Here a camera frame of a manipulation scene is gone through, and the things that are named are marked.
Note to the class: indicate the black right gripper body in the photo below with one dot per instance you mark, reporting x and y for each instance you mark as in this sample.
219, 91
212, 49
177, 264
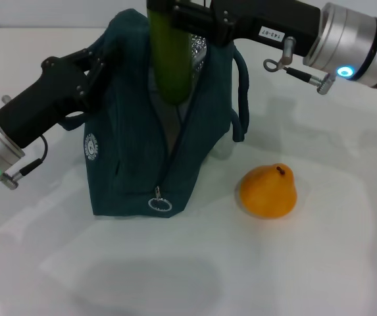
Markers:
267, 23

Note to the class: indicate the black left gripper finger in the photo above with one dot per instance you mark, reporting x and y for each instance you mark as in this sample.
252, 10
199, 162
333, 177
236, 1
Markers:
97, 89
96, 61

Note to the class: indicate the green cucumber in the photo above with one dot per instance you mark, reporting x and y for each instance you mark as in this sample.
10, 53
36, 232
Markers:
170, 66

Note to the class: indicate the orange yellow pear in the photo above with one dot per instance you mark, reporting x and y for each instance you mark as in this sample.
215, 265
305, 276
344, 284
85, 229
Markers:
267, 194

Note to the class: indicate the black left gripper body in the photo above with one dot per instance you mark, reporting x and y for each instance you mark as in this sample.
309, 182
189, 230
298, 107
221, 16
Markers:
43, 102

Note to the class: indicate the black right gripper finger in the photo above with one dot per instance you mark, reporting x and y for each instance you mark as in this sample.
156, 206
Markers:
193, 18
160, 4

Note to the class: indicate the dark teal lunch bag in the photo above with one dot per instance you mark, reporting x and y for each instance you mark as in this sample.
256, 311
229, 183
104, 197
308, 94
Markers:
135, 158

